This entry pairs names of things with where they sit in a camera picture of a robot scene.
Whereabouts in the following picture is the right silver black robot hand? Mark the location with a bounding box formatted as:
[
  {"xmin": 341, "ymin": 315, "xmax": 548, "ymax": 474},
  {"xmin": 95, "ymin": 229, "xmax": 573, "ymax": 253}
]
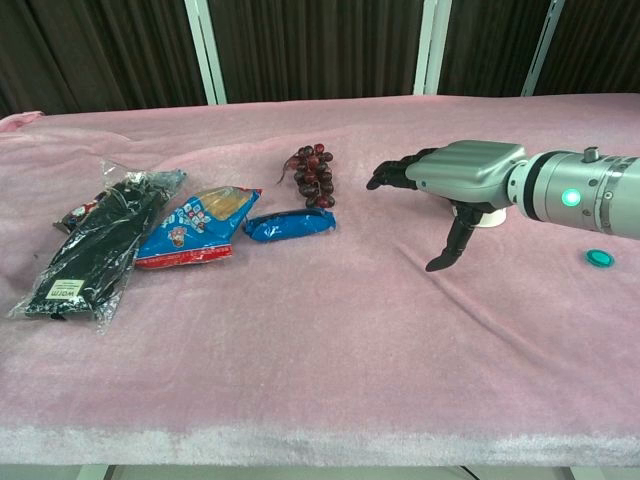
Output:
[{"xmin": 365, "ymin": 140, "xmax": 528, "ymax": 273}]

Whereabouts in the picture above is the white cylindrical object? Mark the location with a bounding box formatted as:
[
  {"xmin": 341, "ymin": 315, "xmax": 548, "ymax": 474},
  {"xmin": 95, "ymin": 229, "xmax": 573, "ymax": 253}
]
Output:
[{"xmin": 451, "ymin": 205, "xmax": 507, "ymax": 229}]

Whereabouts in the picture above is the dark red grape bunch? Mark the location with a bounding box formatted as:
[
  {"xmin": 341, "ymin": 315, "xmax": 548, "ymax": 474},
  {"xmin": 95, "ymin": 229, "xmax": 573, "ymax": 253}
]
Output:
[{"xmin": 277, "ymin": 143, "xmax": 337, "ymax": 210}]

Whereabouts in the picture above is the green round bottle cap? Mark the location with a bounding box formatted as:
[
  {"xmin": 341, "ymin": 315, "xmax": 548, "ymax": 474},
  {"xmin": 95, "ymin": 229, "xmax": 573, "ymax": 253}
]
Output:
[{"xmin": 584, "ymin": 248, "xmax": 616, "ymax": 270}]

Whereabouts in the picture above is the blue foil snack bar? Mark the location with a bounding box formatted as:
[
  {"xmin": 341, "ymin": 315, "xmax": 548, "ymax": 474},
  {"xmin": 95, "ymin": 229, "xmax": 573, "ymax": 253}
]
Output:
[{"xmin": 243, "ymin": 209, "xmax": 337, "ymax": 245}]

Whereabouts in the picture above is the dark pleated curtain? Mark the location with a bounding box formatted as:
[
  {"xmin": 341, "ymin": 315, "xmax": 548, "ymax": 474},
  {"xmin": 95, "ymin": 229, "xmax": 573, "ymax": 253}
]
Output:
[{"xmin": 0, "ymin": 0, "xmax": 640, "ymax": 117}]

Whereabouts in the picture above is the pink fleece table cloth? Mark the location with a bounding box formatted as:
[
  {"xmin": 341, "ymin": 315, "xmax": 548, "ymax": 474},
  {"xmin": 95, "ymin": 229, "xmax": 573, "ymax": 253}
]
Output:
[{"xmin": 0, "ymin": 92, "xmax": 640, "ymax": 469}]

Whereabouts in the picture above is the blue cartoon snack bag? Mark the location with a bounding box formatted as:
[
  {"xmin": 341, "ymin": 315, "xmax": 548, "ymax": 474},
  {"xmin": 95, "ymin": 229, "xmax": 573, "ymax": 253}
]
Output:
[{"xmin": 135, "ymin": 185, "xmax": 264, "ymax": 271}]

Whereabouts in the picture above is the black garment in clear bag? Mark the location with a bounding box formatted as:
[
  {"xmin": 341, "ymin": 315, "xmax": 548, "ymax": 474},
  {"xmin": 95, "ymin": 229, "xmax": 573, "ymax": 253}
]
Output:
[{"xmin": 7, "ymin": 158, "xmax": 189, "ymax": 337}]

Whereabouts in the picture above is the small dark printed packet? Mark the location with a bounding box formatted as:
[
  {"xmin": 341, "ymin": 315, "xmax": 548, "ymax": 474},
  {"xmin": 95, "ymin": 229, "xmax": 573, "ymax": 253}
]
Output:
[{"xmin": 53, "ymin": 189, "xmax": 112, "ymax": 235}]

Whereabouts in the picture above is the white metal frame post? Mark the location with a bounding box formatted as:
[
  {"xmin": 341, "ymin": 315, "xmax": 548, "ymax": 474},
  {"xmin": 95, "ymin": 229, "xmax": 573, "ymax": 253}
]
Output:
[
  {"xmin": 183, "ymin": 0, "xmax": 229, "ymax": 106},
  {"xmin": 520, "ymin": 0, "xmax": 569, "ymax": 97},
  {"xmin": 412, "ymin": 0, "xmax": 454, "ymax": 96}
]

